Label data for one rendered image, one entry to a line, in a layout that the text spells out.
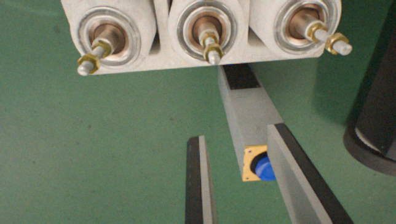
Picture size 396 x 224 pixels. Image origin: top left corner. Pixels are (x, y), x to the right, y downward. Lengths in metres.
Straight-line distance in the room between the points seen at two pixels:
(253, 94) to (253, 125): 0.09
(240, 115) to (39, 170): 0.74
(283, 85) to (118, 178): 0.62
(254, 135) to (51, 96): 0.55
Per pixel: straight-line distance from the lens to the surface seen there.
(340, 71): 0.71
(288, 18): 0.31
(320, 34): 0.28
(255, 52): 0.39
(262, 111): 0.38
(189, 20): 0.29
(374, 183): 1.15
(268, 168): 0.33
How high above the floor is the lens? 0.53
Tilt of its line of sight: 55 degrees down
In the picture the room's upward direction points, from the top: 175 degrees clockwise
